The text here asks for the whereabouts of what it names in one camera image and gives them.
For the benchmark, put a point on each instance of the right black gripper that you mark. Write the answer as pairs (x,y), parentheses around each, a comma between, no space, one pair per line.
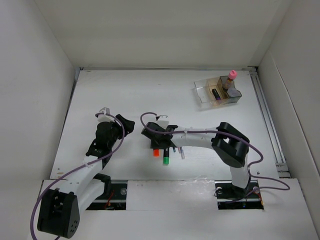
(155,145)

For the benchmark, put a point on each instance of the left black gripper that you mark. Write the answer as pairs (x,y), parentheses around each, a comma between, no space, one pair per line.
(127,125)

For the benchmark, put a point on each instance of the orange highlighter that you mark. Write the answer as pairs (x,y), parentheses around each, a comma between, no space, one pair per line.
(156,153)

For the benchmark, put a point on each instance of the green highlighter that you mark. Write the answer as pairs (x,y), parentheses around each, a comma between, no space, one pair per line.
(166,157)

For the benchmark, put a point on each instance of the blue pen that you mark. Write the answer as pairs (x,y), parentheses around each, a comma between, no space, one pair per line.
(182,153)

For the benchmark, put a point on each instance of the purple highlighter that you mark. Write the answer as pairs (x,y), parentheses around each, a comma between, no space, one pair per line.
(216,94)

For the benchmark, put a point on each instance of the pink cap glue bottle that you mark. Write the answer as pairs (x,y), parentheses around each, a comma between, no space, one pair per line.
(228,82)

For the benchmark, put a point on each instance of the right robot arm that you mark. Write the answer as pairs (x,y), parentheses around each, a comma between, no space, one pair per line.
(225,140)

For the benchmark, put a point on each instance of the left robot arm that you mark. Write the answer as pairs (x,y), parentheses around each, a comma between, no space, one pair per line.
(64,200)

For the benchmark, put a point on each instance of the three-compartment plastic organizer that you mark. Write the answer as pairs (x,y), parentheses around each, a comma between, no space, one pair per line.
(203,91)

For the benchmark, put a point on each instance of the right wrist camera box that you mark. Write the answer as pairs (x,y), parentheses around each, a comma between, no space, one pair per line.
(162,121)

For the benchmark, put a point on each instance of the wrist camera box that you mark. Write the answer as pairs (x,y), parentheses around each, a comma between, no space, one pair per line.
(162,121)
(103,115)

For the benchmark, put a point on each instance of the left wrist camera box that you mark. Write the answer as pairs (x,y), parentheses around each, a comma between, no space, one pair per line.
(103,115)

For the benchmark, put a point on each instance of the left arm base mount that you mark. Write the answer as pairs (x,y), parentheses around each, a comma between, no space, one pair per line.
(115,201)

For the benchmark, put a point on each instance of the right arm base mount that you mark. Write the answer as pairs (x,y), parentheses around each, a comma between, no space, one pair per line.
(230,197)

